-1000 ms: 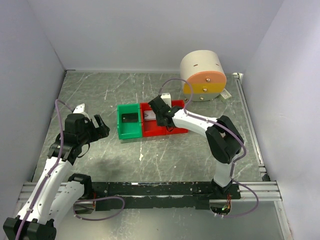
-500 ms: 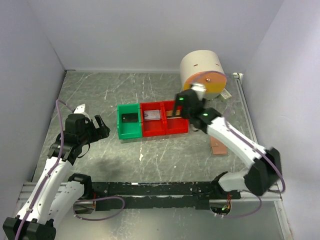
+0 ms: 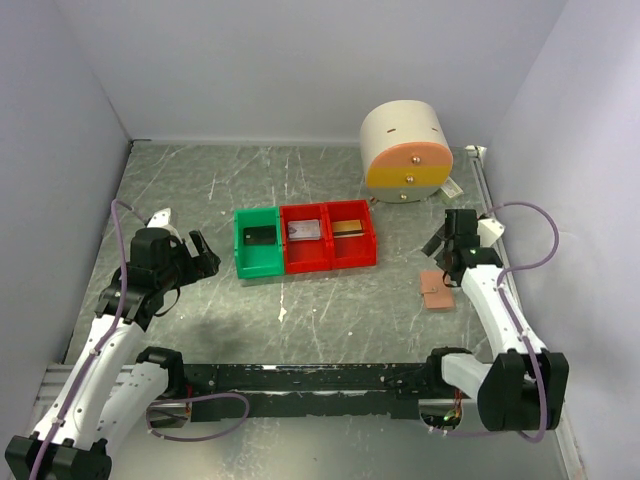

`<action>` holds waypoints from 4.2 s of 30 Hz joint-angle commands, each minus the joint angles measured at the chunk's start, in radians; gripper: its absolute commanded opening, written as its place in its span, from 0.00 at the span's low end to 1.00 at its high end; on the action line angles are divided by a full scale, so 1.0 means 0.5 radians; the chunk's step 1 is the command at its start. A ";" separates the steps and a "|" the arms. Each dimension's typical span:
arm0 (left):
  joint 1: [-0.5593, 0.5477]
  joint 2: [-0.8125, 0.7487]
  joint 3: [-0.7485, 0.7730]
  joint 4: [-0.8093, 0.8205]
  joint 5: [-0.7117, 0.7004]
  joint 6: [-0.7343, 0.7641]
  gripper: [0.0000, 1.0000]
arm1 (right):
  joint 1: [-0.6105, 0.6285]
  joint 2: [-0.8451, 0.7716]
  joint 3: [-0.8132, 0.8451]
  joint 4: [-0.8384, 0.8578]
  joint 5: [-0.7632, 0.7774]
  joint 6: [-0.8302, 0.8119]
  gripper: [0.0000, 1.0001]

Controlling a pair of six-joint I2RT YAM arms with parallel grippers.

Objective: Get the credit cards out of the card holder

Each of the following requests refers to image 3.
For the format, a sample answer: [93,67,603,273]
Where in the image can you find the brown leather card holder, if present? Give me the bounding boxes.
[420,271,455,311]

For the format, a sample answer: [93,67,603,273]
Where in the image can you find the green plastic bin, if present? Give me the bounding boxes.
[234,206,285,279]

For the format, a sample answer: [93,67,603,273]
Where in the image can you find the red plastic bin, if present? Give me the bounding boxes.
[280,203,331,274]
[326,199,377,269]

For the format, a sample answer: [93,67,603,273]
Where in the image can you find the white round drawer cabinet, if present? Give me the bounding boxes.
[360,100,453,203]

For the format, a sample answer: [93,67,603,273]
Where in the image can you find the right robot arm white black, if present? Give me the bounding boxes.
[423,209,569,443]

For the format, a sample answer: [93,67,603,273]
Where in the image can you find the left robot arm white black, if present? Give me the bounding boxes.
[5,208,220,479]

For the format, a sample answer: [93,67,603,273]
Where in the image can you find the black card in green bin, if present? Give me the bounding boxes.
[243,225,277,246]

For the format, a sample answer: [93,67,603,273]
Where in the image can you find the gold card in bin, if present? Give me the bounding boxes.
[331,219,364,238]

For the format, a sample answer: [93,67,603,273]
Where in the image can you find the silver purple card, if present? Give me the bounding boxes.
[287,219,322,241]

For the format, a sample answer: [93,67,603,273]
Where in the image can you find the small white green box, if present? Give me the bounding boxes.
[439,177,464,202]

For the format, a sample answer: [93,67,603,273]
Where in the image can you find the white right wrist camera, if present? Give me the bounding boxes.
[477,217,505,248]

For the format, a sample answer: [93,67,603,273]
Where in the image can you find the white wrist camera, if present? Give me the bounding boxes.
[146,208,180,238]
[477,217,505,248]

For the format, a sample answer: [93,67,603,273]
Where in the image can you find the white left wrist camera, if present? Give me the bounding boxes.
[146,208,180,238]

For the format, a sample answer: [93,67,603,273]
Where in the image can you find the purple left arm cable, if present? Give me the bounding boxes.
[27,199,250,480]

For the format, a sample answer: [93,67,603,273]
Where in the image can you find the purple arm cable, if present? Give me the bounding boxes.
[27,199,250,480]
[429,201,560,444]

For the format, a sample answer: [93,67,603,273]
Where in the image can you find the white corner bracket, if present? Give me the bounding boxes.
[465,145,487,161]

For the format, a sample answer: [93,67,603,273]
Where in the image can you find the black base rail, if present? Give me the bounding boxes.
[160,362,456,422]

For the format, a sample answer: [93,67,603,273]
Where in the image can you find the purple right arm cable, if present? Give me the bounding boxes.
[429,201,560,444]

